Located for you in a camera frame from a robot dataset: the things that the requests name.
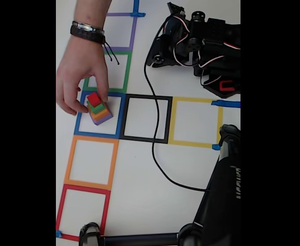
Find purple square frame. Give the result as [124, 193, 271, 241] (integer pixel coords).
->
[103, 12, 137, 51]

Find yellow square frame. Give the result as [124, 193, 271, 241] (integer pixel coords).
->
[168, 96, 224, 149]

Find black camera cable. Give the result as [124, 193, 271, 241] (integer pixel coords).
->
[144, 19, 212, 192]

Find large purple cube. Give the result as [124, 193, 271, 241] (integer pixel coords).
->
[90, 110, 114, 126]

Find red table clamp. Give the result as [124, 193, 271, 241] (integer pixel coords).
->
[219, 80, 235, 92]

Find person's hand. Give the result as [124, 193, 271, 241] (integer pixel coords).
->
[56, 35, 109, 116]

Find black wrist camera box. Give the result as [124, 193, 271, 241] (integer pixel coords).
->
[167, 2, 186, 19]

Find green cube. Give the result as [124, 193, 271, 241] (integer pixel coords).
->
[87, 99, 106, 115]

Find black square frame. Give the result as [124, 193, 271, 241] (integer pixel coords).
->
[118, 94, 173, 144]

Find small red cube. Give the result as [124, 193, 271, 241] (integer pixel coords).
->
[87, 92, 102, 108]

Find orange square frame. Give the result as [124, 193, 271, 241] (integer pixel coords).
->
[64, 135, 119, 191]

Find orange cube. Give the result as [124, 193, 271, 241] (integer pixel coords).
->
[88, 104, 110, 121]

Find black camera tripod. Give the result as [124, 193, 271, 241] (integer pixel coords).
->
[78, 124, 241, 246]

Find blue square frame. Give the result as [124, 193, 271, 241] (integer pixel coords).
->
[74, 91, 127, 139]

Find green square frame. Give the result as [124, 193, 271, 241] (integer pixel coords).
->
[83, 50, 132, 93]

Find black braided wrist bracelet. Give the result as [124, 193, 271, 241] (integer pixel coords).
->
[70, 20, 120, 65]

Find red square frame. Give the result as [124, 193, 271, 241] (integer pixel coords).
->
[55, 183, 111, 242]

